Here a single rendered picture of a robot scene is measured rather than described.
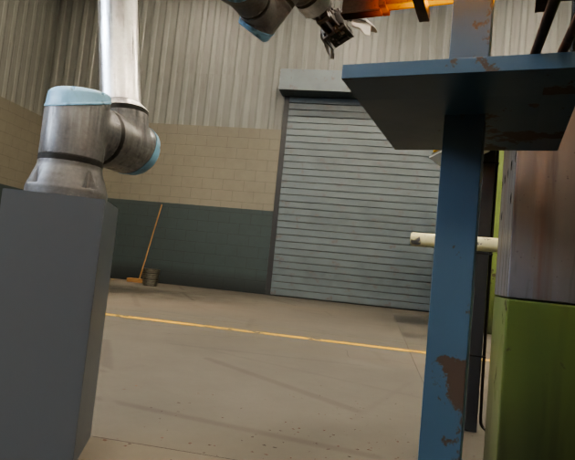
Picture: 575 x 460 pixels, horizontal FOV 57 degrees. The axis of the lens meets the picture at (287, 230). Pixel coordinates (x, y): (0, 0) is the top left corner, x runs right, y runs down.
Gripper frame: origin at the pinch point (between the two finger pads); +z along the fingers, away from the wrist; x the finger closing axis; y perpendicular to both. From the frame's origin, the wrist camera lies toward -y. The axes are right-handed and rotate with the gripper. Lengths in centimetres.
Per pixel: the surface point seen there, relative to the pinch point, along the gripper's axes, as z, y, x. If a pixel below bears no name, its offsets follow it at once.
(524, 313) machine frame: 2, 90, 20
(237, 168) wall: 520, -455, -456
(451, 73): -55, 74, 31
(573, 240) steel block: 2, 79, 34
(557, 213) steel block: 0, 73, 33
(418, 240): 41, 48, -9
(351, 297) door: 671, -203, -349
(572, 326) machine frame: 6, 94, 27
